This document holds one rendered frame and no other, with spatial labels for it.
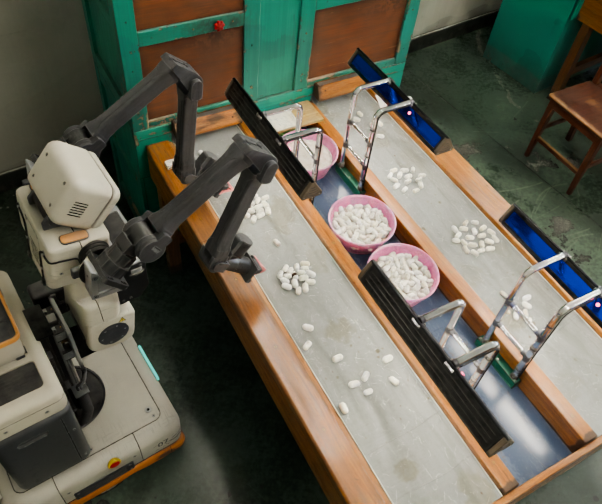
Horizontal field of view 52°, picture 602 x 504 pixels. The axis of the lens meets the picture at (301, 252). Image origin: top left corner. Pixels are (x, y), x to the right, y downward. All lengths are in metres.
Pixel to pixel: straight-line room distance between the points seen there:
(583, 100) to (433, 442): 2.56
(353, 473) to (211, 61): 1.63
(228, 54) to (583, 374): 1.77
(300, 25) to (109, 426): 1.74
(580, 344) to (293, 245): 1.07
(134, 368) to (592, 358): 1.69
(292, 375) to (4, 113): 2.12
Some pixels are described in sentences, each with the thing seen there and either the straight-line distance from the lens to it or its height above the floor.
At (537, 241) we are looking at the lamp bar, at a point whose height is 1.09.
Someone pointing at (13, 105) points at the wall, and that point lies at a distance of 3.44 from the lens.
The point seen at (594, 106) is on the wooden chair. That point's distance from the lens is 4.00.
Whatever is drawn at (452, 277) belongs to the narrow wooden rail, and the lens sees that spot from 2.30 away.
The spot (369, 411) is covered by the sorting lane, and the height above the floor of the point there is 0.74.
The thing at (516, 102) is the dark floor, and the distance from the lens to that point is 4.64.
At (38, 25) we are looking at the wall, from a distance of 3.26.
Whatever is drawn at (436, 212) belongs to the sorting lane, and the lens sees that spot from 2.54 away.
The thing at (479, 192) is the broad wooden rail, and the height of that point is 0.76.
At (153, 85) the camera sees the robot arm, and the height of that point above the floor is 1.38.
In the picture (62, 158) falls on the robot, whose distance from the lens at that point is 1.71.
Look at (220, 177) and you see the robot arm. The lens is 1.61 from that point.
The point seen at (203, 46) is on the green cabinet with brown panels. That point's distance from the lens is 2.52.
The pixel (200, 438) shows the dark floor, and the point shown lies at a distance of 2.71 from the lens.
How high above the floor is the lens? 2.50
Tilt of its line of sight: 50 degrees down
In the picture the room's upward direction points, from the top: 8 degrees clockwise
